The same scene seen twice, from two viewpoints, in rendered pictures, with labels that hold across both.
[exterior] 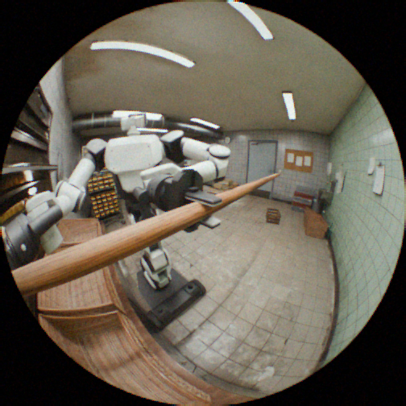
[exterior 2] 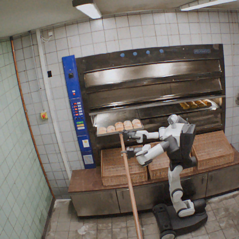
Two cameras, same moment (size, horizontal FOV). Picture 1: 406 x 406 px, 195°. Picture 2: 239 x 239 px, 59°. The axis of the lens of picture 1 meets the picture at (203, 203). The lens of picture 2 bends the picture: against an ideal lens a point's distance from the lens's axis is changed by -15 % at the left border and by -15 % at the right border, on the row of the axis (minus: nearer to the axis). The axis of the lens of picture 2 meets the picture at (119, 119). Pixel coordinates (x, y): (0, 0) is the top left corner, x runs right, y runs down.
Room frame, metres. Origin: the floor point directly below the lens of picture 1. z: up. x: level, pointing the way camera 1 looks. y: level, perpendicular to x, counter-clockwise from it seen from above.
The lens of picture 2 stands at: (1.74, -1.39, 2.36)
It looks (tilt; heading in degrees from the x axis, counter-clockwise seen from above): 21 degrees down; 138
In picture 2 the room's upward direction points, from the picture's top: 9 degrees counter-clockwise
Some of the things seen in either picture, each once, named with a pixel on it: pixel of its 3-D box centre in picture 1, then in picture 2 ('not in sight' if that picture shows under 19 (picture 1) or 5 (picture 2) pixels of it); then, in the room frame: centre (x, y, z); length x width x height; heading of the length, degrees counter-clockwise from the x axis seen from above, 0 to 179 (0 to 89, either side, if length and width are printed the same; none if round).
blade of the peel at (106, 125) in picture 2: not in sight; (119, 125); (-0.35, 0.45, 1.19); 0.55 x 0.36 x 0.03; 49
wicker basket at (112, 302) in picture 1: (74, 279); (168, 157); (0.15, 0.77, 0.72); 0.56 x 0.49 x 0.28; 48
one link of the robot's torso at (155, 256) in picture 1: (151, 242); (176, 179); (0.56, 0.34, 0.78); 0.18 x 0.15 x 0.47; 139
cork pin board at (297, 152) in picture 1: (299, 160); not in sight; (3.25, -3.14, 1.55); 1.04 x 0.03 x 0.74; 47
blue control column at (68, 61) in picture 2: not in sight; (89, 111); (-1.44, 0.80, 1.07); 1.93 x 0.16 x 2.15; 137
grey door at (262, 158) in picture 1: (260, 168); not in sight; (4.14, -2.13, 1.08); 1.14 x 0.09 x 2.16; 47
